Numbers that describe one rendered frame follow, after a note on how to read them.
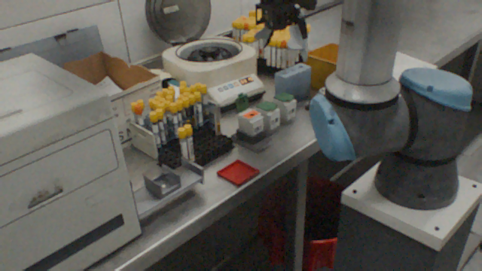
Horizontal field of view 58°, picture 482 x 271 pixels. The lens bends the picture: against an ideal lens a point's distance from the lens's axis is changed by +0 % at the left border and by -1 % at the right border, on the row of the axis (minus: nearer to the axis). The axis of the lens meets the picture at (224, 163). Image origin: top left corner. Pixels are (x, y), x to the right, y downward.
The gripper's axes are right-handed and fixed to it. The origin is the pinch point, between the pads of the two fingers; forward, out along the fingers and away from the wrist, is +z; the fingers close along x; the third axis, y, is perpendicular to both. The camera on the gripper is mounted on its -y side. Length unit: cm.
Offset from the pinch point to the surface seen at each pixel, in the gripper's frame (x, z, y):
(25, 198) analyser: 20, -4, 73
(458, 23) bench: -2, 15, -99
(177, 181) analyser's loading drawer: 15.0, 9.8, 45.2
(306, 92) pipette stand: 2.0, 12.3, -6.7
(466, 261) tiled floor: 36, 103, -75
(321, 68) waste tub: 0.5, 8.0, -14.0
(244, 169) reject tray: 15.6, 15.0, 28.3
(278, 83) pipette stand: -0.6, 7.6, 2.0
